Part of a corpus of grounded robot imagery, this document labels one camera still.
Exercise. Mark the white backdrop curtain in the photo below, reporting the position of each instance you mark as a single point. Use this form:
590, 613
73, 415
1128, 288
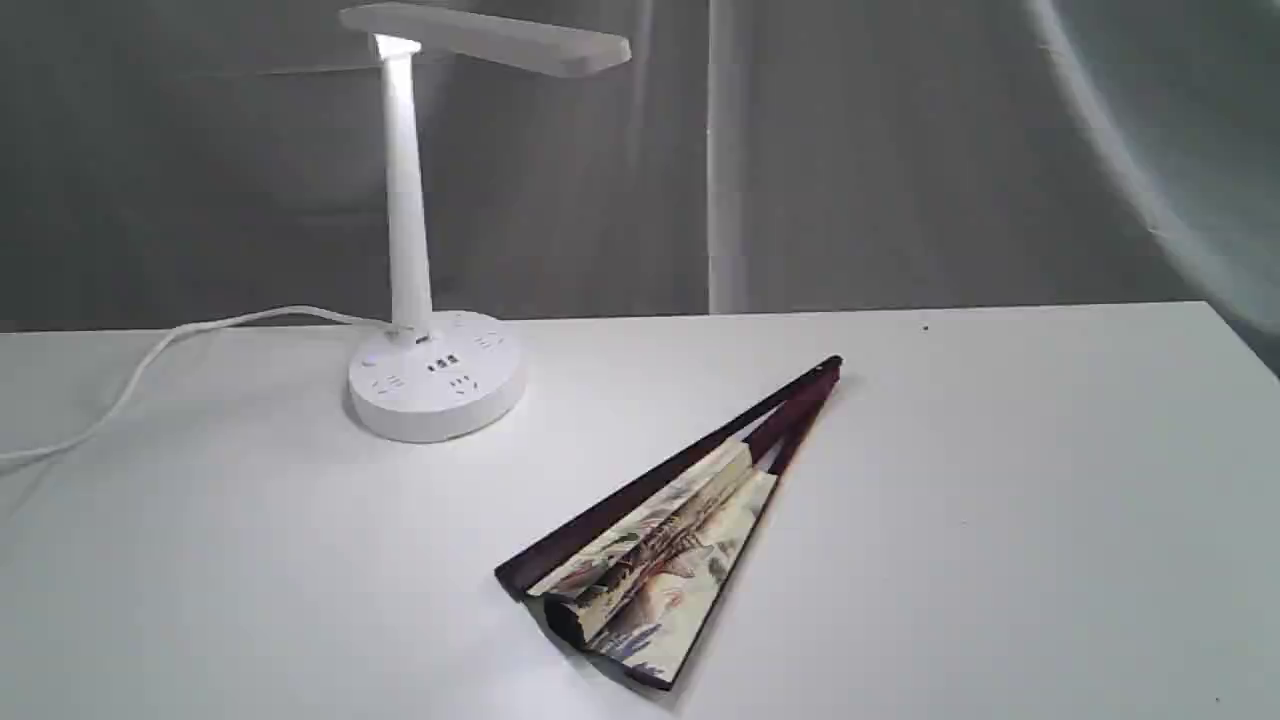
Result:
169, 161

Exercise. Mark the white desk lamp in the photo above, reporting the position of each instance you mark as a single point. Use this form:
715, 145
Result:
437, 375

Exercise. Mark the painted paper folding fan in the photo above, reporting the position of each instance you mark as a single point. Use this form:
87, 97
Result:
632, 581

